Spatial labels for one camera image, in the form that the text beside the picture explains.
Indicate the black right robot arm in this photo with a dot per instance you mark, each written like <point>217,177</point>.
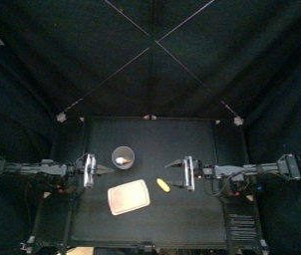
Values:
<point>254,169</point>

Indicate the grey bowl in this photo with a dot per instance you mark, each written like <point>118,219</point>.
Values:
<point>128,153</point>

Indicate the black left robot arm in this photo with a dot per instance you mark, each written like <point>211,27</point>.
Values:
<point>28,168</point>

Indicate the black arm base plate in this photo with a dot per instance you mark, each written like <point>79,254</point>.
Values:
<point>51,219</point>

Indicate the yellow oblong toy food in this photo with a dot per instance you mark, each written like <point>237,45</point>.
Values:
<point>162,185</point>

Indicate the white orange toy ice cream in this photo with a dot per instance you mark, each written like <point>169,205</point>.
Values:
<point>120,160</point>

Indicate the black base plate white label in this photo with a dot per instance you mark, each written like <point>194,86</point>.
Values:
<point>242,225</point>

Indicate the white rectangular cutting board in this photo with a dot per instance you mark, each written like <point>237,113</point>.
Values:
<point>128,197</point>

